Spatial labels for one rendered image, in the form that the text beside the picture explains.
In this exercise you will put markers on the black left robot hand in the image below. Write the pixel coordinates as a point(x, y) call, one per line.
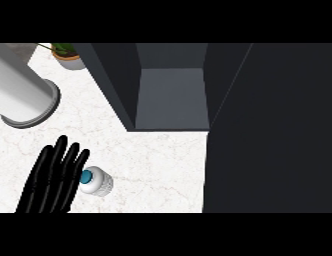
point(51, 180)

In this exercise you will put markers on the white water bottle blue cap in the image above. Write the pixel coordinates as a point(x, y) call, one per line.
point(98, 181)

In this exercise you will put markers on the dark grey cabinet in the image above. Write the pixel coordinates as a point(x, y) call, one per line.
point(163, 96)

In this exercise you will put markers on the dark grey cabinet door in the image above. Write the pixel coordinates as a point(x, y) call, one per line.
point(281, 133)

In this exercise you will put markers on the white cylindrical canister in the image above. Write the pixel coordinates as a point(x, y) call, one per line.
point(14, 86)

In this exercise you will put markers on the potted green plant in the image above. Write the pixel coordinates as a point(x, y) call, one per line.
point(67, 55)

